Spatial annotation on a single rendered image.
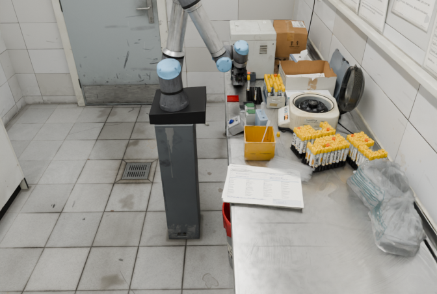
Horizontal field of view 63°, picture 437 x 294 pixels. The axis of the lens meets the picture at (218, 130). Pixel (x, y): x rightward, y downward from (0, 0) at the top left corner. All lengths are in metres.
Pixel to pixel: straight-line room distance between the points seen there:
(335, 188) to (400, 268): 0.38
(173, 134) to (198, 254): 0.83
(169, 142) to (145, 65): 1.88
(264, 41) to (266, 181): 1.02
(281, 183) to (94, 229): 1.51
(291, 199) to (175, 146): 0.77
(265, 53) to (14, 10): 2.54
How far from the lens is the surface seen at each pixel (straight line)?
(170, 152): 1.94
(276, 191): 1.42
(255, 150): 1.55
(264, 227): 1.31
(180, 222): 2.30
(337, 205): 1.44
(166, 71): 1.75
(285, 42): 2.64
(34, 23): 3.93
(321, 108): 1.81
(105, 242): 2.50
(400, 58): 1.52
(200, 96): 1.93
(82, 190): 2.92
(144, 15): 3.51
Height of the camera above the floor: 1.85
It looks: 33 degrees down
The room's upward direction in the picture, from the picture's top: 1 degrees counter-clockwise
